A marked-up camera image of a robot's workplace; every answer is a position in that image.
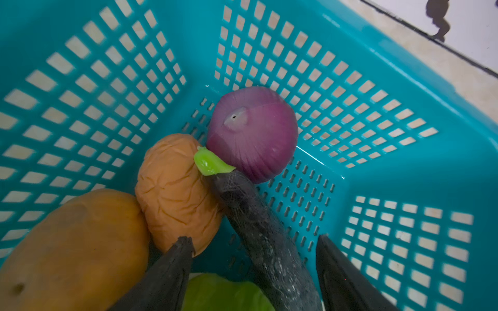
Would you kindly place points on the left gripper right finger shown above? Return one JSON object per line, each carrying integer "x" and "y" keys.
{"x": 342, "y": 285}

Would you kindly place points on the yellow potato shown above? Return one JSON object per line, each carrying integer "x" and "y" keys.
{"x": 85, "y": 255}

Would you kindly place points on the teal plastic basket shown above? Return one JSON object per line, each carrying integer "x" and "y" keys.
{"x": 392, "y": 165}

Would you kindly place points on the green lettuce cabbage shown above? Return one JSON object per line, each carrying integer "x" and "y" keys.
{"x": 209, "y": 291}

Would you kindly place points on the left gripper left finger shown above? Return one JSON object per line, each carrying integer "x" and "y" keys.
{"x": 163, "y": 287}

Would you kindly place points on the purple onion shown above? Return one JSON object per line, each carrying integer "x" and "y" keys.
{"x": 254, "y": 130}

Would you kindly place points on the dark eggplant green stem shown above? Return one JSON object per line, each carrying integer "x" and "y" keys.
{"x": 279, "y": 271}

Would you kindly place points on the wrinkled orange walnut toy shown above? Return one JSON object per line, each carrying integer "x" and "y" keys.
{"x": 174, "y": 196}

